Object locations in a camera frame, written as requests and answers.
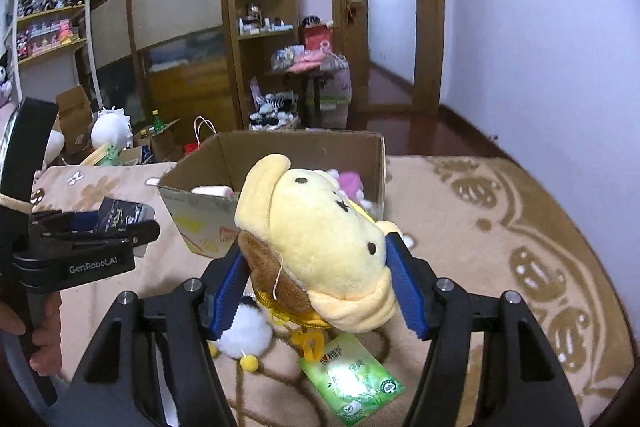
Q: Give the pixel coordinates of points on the wooden wardrobe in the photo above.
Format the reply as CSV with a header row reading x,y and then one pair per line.
x,y
175,7

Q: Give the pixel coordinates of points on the wooden figurine shelf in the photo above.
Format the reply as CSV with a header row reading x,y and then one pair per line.
x,y
50,52

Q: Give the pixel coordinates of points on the wicker basket with socks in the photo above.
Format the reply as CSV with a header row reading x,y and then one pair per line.
x,y
272,117

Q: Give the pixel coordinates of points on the wooden corner shelf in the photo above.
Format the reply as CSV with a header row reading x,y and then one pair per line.
x,y
260,72

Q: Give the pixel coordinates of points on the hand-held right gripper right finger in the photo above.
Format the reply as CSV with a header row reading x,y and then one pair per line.
x,y
407,294

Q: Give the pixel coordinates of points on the pink figurine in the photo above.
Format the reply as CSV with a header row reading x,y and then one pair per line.
x,y
66,32

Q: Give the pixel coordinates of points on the pink plush toy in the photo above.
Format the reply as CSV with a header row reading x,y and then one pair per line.
x,y
351,184

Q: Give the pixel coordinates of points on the red box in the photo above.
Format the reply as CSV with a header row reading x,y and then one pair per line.
x,y
316,38

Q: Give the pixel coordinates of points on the black and white packet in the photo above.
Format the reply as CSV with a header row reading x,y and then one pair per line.
x,y
120,213

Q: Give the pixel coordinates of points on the white pole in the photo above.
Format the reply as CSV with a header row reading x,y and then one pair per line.
x,y
92,57

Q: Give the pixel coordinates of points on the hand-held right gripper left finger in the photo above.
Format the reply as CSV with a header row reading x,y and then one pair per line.
x,y
227,302

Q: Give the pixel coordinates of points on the yellow dog plush toy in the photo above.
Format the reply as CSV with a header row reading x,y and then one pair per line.
x,y
320,237

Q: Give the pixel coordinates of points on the black purple plush toy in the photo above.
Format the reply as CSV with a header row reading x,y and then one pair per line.
x,y
6,79

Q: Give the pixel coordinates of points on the tall open cardboard box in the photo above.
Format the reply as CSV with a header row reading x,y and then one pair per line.
x,y
75,117

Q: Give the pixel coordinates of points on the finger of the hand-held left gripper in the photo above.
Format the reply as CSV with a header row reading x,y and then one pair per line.
x,y
100,241
82,222

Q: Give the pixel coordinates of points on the small dark table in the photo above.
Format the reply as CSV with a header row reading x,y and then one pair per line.
x,y
312,79

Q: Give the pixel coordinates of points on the cardboard box with bottles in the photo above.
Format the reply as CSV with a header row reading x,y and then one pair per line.
x,y
160,142

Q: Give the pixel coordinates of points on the pink clothes pile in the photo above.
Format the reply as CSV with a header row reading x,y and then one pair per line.
x,y
307,62

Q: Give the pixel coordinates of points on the white cow plush toy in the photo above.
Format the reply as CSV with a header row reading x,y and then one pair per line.
x,y
56,147

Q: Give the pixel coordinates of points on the person's left hand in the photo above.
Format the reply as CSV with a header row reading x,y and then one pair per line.
x,y
50,342

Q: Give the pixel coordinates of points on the beige flower printed blanket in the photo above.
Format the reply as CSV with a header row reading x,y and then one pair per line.
x,y
475,257

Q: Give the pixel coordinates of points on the green frog toy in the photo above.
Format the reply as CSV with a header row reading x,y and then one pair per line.
x,y
109,154

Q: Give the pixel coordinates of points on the red paper bag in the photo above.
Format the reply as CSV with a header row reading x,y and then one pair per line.
x,y
192,148

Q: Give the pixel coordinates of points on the white fluffy plush yellow pompoms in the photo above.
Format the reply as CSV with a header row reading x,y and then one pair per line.
x,y
245,329

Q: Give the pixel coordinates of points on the green tissue pack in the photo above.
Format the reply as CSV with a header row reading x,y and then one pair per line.
x,y
355,379

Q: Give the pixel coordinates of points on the row of small figurines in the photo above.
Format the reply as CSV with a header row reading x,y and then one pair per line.
x,y
50,2

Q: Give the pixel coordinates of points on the green lidded storage bin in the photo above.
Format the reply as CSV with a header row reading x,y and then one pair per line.
x,y
332,107

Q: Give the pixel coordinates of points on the green bottle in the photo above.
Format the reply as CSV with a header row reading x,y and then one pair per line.
x,y
158,122

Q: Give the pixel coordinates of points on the white round plush toy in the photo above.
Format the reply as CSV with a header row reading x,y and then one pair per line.
x,y
112,129

